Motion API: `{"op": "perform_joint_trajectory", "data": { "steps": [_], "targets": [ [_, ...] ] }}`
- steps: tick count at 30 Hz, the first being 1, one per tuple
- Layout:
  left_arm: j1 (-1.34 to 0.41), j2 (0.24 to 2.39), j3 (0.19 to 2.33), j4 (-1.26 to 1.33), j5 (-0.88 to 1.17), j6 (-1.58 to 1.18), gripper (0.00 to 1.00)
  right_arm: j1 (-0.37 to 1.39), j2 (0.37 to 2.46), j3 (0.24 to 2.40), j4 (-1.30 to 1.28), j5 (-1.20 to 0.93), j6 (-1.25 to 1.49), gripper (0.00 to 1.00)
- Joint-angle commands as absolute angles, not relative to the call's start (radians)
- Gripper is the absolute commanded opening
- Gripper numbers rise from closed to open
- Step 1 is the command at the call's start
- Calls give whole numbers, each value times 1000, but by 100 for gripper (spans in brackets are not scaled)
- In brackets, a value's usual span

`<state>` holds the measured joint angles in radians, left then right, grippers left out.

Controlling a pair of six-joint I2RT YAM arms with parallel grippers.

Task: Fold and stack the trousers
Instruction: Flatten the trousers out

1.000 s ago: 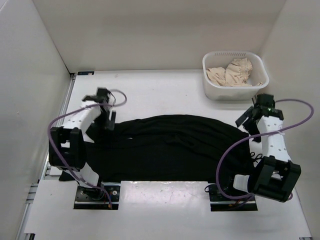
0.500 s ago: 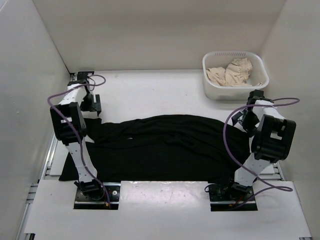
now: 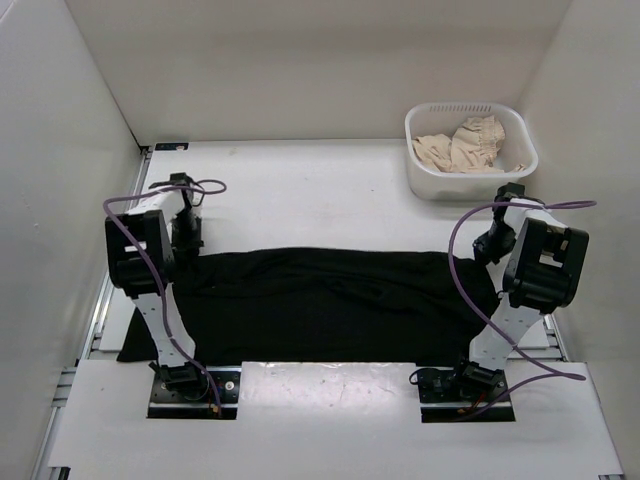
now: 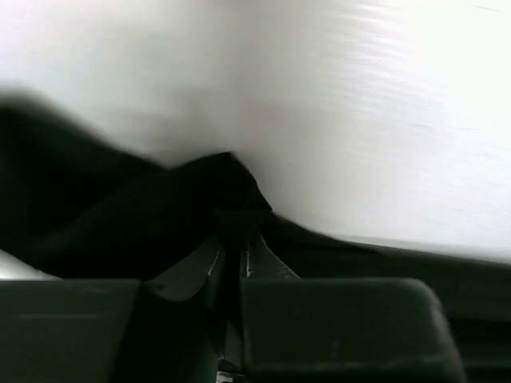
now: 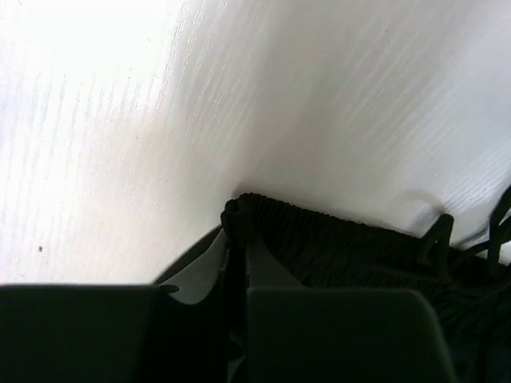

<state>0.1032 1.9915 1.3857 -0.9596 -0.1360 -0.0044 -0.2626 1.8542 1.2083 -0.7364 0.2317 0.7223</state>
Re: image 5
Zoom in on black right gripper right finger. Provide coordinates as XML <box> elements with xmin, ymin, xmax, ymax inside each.
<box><xmin>246</xmin><ymin>236</ymin><xmax>457</xmax><ymax>382</ymax></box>

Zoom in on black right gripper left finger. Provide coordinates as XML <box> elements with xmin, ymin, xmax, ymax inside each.
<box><xmin>1</xmin><ymin>228</ymin><xmax>227</xmax><ymax>382</ymax></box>

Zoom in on black trousers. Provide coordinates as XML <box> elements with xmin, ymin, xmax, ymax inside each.
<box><xmin>221</xmin><ymin>192</ymin><xmax>510</xmax><ymax>382</ymax></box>

